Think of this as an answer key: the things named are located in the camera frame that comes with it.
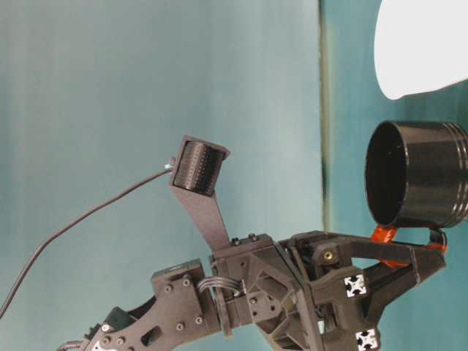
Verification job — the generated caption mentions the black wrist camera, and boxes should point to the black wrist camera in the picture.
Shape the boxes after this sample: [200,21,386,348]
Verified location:
[167,134,235,257]

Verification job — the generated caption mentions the black cup holder red handle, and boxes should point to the black cup holder red handle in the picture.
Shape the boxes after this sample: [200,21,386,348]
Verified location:
[364,120,468,269]

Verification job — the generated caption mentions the white paper cup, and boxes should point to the white paper cup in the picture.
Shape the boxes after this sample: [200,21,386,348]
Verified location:
[372,0,468,102]

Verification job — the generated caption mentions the thin camera cable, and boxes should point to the thin camera cable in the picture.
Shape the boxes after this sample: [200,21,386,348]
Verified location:
[0,165,175,320]

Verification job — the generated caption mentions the blue-green backdrop cloth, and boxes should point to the blue-green backdrop cloth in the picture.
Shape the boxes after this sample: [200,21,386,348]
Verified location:
[0,0,325,351]

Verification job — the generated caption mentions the blue-green table cloth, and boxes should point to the blue-green table cloth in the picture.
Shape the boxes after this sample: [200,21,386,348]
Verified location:
[322,0,468,351]

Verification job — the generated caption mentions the grey wrist wire bundle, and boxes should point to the grey wrist wire bundle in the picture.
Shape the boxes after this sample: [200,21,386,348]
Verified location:
[197,277,250,295]

